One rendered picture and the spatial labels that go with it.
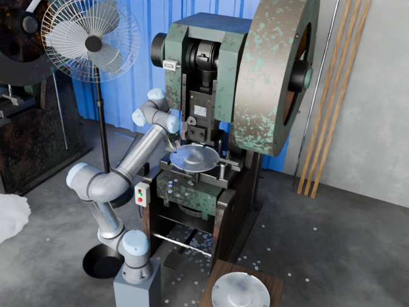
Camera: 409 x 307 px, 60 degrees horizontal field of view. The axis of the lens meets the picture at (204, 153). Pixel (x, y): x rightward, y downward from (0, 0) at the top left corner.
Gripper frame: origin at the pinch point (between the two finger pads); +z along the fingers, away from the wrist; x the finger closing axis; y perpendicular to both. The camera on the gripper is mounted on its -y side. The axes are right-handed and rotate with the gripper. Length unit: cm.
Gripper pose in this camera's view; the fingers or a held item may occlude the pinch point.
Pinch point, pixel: (175, 147)
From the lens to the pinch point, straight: 186.8
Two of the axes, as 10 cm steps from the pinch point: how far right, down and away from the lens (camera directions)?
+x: 8.8, -4.3, 1.8
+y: 4.0, 5.1, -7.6
